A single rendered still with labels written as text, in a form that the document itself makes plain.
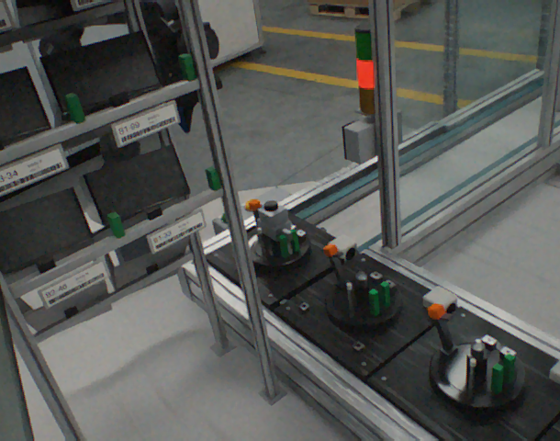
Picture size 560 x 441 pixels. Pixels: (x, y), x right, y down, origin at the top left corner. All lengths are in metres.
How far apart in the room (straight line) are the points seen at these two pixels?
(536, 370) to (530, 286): 0.36
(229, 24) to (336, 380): 4.94
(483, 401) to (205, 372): 0.54
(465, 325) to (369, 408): 0.24
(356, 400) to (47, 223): 0.53
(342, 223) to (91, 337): 0.63
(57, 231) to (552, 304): 0.94
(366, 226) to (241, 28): 4.56
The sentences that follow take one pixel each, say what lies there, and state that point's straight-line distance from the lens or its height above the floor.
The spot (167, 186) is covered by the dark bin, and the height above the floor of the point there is 1.32.
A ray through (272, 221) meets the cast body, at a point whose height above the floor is 1.07.
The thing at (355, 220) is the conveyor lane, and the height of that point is 0.92.
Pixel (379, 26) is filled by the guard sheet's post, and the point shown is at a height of 1.42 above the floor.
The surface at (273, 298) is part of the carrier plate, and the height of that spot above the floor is 0.97.
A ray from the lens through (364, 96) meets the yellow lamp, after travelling 1.11.
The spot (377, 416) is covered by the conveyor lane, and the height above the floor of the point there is 0.96.
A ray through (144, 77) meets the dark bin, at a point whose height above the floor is 1.48.
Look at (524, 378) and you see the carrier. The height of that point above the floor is 0.99.
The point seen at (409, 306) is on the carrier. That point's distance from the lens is 1.10.
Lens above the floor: 1.70
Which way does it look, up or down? 33 degrees down
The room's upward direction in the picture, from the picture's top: 10 degrees counter-clockwise
